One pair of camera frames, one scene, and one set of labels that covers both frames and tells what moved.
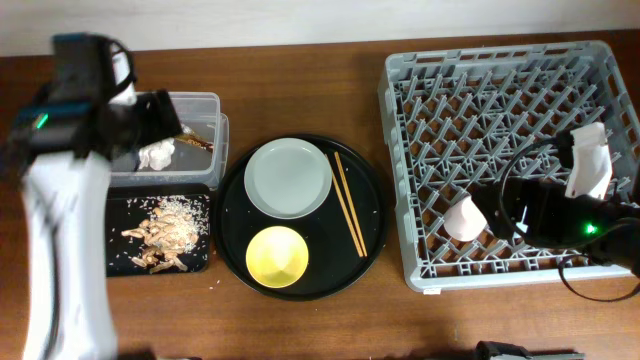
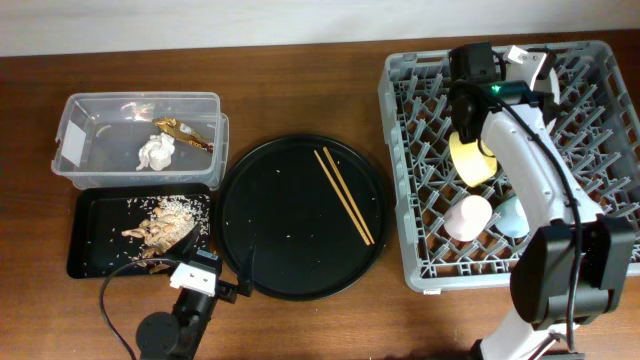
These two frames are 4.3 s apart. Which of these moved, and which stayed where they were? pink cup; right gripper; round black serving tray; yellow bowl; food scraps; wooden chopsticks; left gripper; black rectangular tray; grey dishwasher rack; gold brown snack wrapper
Moved: yellow bowl; left gripper; right gripper; wooden chopsticks
Stayed: round black serving tray; pink cup; gold brown snack wrapper; food scraps; grey dishwasher rack; black rectangular tray
